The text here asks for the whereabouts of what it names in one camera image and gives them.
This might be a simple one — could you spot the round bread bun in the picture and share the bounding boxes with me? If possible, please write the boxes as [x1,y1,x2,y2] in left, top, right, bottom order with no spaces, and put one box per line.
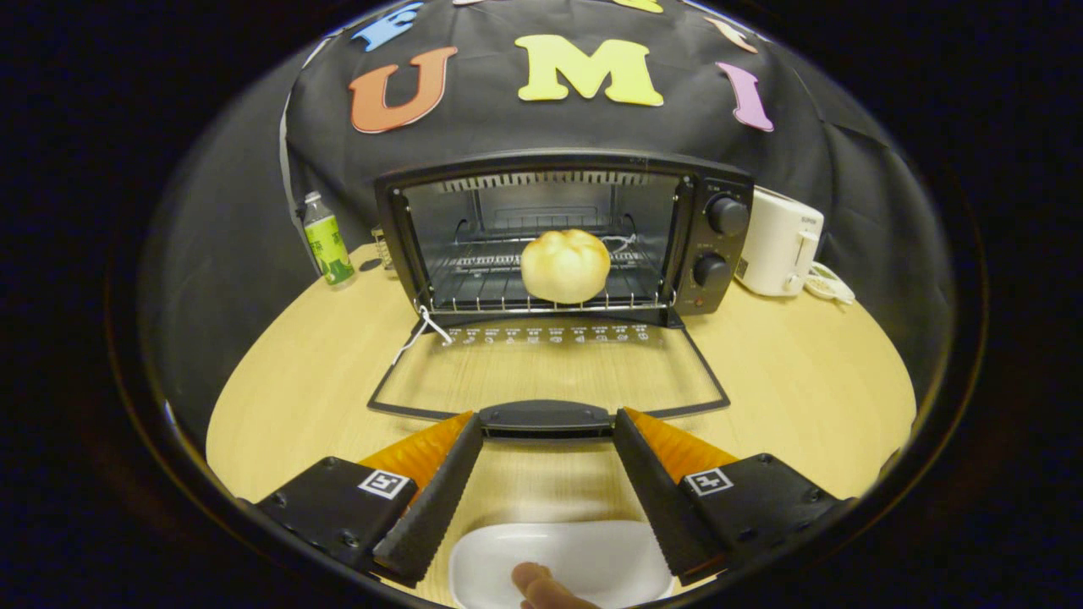
[520,228,612,305]

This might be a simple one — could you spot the white plate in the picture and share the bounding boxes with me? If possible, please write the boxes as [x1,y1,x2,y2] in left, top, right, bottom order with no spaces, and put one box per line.
[448,520,676,609]

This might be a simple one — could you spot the green label drink bottle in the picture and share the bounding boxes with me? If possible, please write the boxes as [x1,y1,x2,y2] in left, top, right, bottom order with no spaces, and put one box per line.
[302,191,357,288]

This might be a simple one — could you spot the white divided snack dish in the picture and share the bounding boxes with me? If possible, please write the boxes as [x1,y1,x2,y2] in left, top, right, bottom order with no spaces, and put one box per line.
[804,262,856,305]

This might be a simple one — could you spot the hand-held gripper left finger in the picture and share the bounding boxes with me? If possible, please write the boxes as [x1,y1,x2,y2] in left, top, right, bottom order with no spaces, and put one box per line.
[254,412,485,589]

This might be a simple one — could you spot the white pop-up toaster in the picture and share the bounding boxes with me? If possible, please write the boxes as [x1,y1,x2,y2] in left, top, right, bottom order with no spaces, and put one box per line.
[734,186,826,298]

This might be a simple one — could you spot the white string tie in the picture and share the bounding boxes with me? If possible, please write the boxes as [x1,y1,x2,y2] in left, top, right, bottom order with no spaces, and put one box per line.
[391,304,454,366]

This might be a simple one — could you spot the black toaster oven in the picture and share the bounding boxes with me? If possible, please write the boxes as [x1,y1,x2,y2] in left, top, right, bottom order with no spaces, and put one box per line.
[367,150,756,441]

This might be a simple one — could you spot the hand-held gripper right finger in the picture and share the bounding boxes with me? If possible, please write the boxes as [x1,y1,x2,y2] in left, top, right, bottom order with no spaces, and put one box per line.
[613,408,847,586]

